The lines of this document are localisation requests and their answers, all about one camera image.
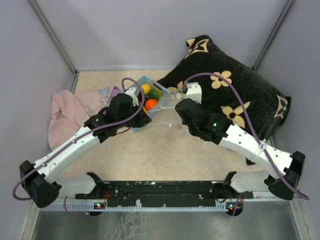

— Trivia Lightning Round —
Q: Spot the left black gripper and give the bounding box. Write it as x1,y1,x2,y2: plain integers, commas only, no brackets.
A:
117,100,151,129

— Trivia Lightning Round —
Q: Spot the green orange mango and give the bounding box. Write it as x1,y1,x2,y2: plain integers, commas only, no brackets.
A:
142,106,148,114

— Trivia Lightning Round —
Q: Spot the clear dotted zip bag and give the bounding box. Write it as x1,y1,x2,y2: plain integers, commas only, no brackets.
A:
147,91,187,131

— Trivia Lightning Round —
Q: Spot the light blue plastic basket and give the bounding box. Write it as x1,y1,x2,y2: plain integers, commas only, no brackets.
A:
124,75,171,133

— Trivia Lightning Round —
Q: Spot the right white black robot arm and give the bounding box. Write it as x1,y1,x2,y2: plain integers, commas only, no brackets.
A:
175,98,306,201

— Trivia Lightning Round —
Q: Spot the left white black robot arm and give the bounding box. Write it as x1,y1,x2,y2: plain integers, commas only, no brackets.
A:
19,93,151,208

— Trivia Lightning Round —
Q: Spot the orange fruit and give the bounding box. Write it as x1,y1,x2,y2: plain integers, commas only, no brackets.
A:
144,99,158,111

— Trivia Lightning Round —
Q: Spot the yellow lemon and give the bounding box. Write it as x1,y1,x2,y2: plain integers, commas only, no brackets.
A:
140,83,153,95

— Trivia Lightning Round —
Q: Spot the green yellow mango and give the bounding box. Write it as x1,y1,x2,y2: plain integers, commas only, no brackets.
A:
147,88,163,101

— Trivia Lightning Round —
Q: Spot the black floral pillow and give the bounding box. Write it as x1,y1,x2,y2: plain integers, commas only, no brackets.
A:
158,35,290,140

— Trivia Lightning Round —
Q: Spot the pink cloth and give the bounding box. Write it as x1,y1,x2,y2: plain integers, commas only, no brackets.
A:
48,86,122,151

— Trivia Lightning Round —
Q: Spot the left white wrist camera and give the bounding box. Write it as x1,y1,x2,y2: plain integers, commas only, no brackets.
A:
124,87,140,107

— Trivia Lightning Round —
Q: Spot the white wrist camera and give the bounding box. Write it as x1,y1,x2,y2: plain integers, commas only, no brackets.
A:
183,82,202,104
124,87,140,107

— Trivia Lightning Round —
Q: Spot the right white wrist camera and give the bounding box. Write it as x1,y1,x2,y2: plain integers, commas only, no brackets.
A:
183,82,202,104

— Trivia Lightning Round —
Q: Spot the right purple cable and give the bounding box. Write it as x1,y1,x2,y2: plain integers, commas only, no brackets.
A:
183,72,310,201

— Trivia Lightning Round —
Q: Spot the purple cable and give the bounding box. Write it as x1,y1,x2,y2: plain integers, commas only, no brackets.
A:
12,77,146,201
183,72,310,201

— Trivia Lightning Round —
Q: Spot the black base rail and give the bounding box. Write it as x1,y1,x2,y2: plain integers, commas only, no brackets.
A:
75,181,239,208

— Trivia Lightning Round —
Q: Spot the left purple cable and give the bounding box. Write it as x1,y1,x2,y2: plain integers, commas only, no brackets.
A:
12,77,146,201

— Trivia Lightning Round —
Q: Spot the white slotted cable duct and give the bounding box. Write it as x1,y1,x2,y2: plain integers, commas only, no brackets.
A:
40,198,229,213

